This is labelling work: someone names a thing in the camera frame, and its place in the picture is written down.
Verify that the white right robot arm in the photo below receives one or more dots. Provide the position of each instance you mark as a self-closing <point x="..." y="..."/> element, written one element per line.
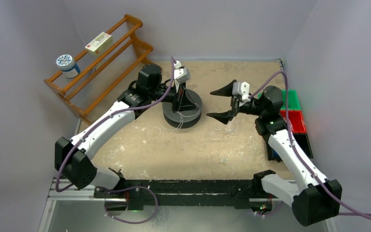
<point x="312" y="196"/>

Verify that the green plastic bin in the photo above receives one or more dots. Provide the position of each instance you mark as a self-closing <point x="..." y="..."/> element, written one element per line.
<point x="293" y="101"/>

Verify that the green white cardboard box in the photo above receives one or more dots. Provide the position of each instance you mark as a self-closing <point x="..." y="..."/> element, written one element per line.
<point x="99" y="44"/>

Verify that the blue white round jar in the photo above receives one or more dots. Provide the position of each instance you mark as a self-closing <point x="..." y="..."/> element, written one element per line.
<point x="68" y="66"/>

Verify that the orange wooden rack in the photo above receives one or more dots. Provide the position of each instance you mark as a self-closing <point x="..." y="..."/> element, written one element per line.
<point x="91" y="91"/>

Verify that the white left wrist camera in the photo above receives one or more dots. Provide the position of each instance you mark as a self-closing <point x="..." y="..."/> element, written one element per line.
<point x="181" y="73"/>

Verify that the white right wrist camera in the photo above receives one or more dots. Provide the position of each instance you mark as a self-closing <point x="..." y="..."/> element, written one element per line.
<point x="240" y="90"/>

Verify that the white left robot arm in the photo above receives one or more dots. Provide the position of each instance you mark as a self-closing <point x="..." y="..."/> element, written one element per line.
<point x="73" y="156"/>

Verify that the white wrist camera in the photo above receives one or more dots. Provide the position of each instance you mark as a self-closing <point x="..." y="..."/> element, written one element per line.
<point x="181" y="73"/>
<point x="240" y="90"/>

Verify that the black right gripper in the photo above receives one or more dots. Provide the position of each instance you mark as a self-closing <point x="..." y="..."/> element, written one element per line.
<point x="234" y="105"/>

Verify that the red plastic bin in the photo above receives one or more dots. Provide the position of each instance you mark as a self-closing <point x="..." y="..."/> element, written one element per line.
<point x="296" y="121"/>

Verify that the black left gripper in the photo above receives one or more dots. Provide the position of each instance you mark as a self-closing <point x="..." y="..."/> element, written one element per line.
<point x="185" y="104"/>

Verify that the black plastic bin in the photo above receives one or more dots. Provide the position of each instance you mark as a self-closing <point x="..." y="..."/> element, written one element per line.
<point x="302" y="140"/>

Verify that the black perforated cable spool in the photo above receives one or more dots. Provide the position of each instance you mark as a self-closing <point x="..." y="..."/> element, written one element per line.
<point x="185" y="119"/>

